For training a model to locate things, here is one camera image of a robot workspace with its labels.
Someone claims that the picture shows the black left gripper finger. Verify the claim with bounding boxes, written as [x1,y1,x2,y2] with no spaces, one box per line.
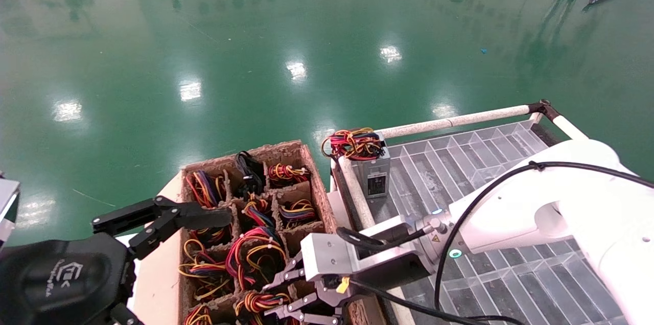
[91,196,233,261]

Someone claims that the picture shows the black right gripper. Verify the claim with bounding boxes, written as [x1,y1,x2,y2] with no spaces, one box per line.
[262,252,435,325]

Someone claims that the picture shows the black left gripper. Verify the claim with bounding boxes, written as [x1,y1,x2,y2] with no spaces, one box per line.
[0,235,147,325]

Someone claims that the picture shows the brown divided cardboard box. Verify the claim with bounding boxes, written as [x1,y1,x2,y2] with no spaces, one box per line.
[176,140,389,325]

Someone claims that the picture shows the clear divided plastic tray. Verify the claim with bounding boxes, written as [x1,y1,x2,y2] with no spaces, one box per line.
[353,120,629,325]

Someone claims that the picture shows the grey power supply colourful wires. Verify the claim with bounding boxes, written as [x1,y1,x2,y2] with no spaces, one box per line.
[178,238,236,303]
[267,162,312,188]
[241,195,276,228]
[225,226,289,290]
[183,305,213,325]
[321,127,391,199]
[189,225,233,249]
[278,198,318,223]
[234,290,292,325]
[185,170,228,208]

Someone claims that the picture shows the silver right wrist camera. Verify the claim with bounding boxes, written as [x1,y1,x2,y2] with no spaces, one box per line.
[300,216,427,285]

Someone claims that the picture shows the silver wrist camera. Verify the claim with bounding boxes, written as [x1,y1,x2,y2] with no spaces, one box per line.
[0,179,21,246]
[300,216,427,285]

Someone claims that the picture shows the power supply black cable bundle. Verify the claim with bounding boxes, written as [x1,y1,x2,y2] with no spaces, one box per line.
[234,151,266,198]

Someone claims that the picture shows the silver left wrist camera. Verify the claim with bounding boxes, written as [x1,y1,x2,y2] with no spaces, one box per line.
[0,179,21,246]

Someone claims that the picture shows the white pipe rack frame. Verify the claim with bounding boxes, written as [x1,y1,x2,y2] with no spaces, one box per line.
[330,99,591,325]

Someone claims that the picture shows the black right camera cable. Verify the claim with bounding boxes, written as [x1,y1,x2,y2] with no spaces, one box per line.
[335,160,654,325]

